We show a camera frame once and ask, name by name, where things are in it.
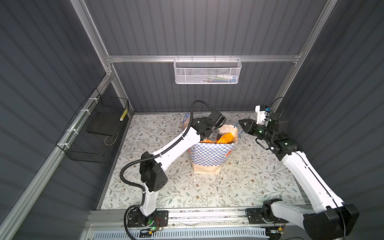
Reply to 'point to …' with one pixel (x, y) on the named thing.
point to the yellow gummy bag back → (226, 138)
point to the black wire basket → (93, 135)
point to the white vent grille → (259, 234)
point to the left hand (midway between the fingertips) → (210, 131)
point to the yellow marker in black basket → (124, 113)
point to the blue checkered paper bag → (209, 158)
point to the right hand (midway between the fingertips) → (241, 122)
